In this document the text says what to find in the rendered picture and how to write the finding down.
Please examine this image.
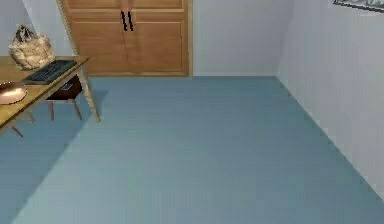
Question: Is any wooden double door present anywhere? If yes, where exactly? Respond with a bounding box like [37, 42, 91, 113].
[55, 0, 194, 78]

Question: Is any dark seat wooden chair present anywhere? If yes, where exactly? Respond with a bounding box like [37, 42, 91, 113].
[11, 75, 84, 139]

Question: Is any black keyboard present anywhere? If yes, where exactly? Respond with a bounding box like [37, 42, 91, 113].
[21, 59, 79, 86]

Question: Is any beige cloth bag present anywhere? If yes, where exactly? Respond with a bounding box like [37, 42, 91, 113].
[8, 24, 56, 71]

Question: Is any light wooden table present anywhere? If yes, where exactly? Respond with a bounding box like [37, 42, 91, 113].
[0, 55, 101, 137]

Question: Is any copper round bowl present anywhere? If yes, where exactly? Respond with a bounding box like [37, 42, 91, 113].
[0, 81, 28, 106]

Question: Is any black door handle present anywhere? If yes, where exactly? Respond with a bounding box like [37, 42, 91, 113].
[120, 10, 128, 33]
[127, 10, 135, 32]

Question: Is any framed wall picture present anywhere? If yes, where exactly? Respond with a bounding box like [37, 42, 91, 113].
[332, 0, 384, 14]

